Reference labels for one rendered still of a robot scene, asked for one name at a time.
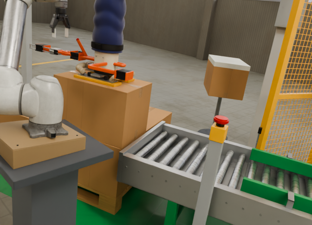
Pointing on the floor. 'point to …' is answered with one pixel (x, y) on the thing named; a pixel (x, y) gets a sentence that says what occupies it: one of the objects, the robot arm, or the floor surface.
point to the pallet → (101, 199)
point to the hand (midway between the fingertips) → (60, 36)
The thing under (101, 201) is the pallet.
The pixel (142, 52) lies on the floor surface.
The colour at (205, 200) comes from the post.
